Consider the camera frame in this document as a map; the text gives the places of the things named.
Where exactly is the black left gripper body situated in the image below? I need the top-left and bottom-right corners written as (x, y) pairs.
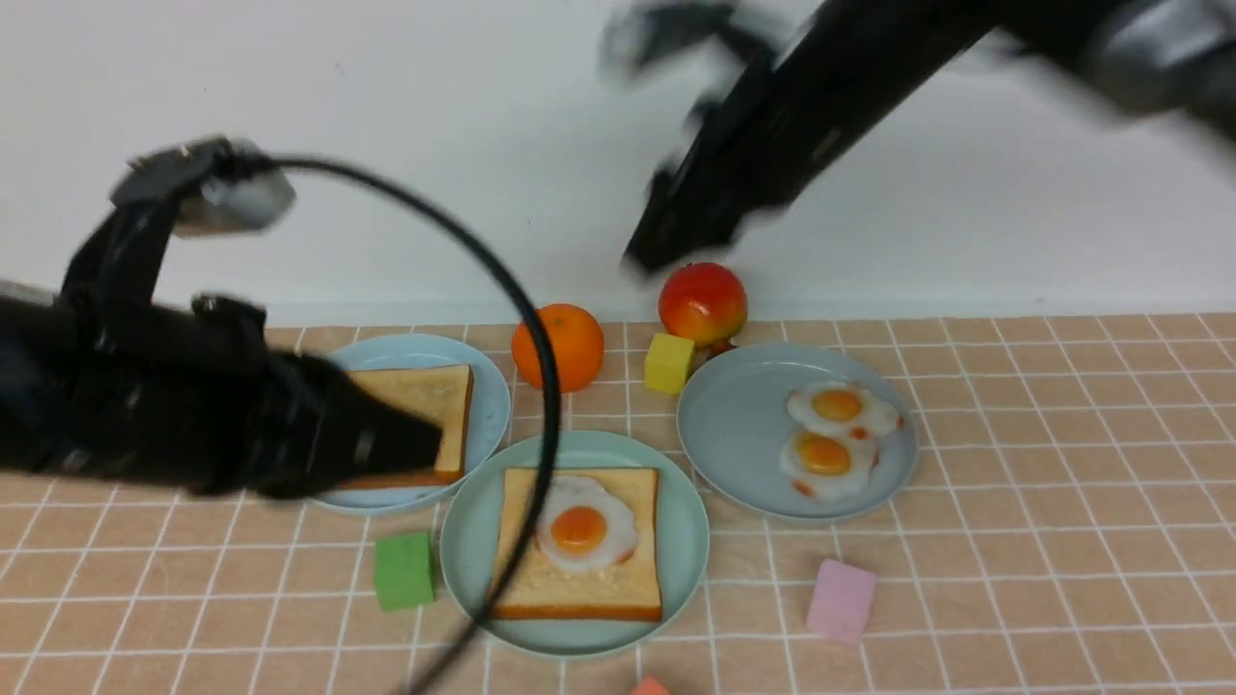
top-left (58, 294), bottom-right (358, 501)

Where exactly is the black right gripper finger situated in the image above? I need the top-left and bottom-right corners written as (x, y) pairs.
top-left (622, 169), bottom-right (754, 277)

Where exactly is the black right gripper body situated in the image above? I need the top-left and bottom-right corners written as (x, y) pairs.
top-left (646, 1), bottom-right (995, 214)

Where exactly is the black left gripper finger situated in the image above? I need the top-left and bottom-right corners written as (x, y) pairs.
top-left (334, 375), bottom-right (442, 488)

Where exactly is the toast slice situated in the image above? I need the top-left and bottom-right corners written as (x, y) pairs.
top-left (493, 467), bottom-right (662, 622)
top-left (339, 364), bottom-right (475, 491)

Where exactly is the fried egg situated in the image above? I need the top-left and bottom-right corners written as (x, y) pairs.
top-left (786, 381), bottom-right (904, 440)
top-left (536, 475), bottom-right (637, 573)
top-left (777, 430), bottom-right (880, 503)

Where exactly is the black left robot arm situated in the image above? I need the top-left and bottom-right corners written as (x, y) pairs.
top-left (2, 292), bottom-right (442, 500)

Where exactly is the red apple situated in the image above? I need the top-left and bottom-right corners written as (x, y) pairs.
top-left (658, 263), bottom-right (747, 352)

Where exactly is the teal centre plate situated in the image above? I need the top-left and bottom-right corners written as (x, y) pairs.
top-left (438, 432), bottom-right (711, 660)

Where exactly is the light blue left plate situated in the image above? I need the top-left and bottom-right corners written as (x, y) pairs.
top-left (313, 333), bottom-right (512, 517)

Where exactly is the green cube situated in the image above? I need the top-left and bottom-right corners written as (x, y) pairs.
top-left (375, 531), bottom-right (435, 613)

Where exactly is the yellow cube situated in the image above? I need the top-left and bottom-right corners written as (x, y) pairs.
top-left (643, 333), bottom-right (696, 394)

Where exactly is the orange fruit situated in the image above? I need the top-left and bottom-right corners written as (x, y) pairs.
top-left (510, 303), bottom-right (604, 393)

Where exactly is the grey-blue right plate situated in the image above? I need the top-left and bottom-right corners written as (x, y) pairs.
top-left (677, 343), bottom-right (921, 526)

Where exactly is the fried egg back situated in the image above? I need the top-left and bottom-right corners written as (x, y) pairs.
top-left (786, 381), bottom-right (904, 440)

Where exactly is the red-orange cube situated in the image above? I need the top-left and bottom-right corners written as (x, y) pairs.
top-left (630, 676), bottom-right (671, 695)

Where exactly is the pink cube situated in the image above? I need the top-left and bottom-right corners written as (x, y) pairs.
top-left (806, 558), bottom-right (878, 648)

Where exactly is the black left camera cable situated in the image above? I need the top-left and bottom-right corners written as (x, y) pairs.
top-left (232, 155), bottom-right (564, 695)

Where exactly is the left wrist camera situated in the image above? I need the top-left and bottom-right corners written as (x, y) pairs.
top-left (110, 135), bottom-right (295, 237)

